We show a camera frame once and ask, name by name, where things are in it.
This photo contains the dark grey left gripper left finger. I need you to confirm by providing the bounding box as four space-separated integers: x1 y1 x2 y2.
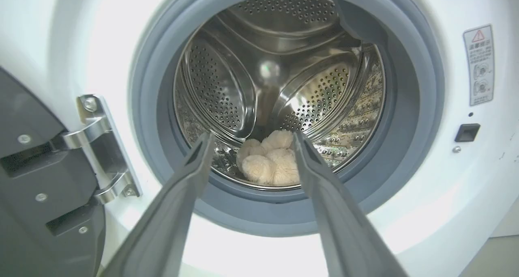
100 132 216 277

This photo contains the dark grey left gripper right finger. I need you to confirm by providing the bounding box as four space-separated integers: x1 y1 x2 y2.
293 131 409 277

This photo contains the cream plush toy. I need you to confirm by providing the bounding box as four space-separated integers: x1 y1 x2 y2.
236 130 301 187

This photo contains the white washing machine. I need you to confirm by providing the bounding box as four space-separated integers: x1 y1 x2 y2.
0 0 519 277

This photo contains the dark grey washing machine door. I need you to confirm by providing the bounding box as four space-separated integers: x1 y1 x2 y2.
0 66 107 277

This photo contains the chrome door hinge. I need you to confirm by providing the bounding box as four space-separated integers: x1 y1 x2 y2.
49 94 142 205

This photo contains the grey rubber door gasket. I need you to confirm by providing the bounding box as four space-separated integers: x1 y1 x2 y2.
129 0 446 238

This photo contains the black door latch slot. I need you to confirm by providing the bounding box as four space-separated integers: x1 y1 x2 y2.
454 123 481 143

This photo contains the stainless steel perforated drum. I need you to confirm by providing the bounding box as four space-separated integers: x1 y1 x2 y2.
174 0 386 190

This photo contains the warning label sticker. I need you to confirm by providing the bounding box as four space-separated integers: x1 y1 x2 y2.
463 24 495 107

